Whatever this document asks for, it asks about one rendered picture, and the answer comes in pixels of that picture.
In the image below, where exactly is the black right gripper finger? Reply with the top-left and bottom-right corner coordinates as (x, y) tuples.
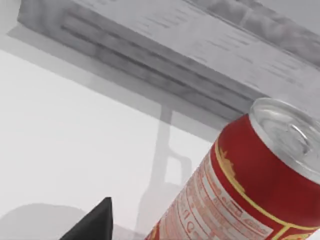
(58, 196), (115, 240)

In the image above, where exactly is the red and white can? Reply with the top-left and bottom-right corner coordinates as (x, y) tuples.
(144, 97), (320, 240)

